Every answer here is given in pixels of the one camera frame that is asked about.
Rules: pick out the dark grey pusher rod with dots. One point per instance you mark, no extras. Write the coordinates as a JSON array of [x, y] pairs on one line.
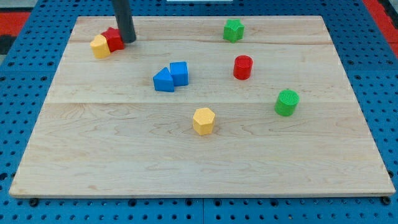
[[123, 15]]

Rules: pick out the light wooden board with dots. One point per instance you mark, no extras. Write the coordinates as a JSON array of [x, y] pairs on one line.
[[104, 132]]

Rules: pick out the yellow hexagon block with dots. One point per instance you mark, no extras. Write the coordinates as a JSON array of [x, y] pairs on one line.
[[203, 121]]

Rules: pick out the red cylinder block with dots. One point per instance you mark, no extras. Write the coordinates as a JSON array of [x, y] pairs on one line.
[[242, 67]]

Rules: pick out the blue cube block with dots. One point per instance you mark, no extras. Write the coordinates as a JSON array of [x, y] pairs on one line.
[[179, 73]]

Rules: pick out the red star block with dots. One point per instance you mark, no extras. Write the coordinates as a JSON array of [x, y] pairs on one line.
[[113, 39]]

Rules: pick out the green star block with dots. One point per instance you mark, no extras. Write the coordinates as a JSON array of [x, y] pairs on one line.
[[233, 30]]

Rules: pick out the blue triangle block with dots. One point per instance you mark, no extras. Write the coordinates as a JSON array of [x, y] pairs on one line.
[[163, 81]]

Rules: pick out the green cylinder block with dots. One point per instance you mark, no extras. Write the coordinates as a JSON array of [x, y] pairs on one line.
[[287, 102]]

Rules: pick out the yellow heart block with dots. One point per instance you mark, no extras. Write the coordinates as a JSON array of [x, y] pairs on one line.
[[99, 47]]

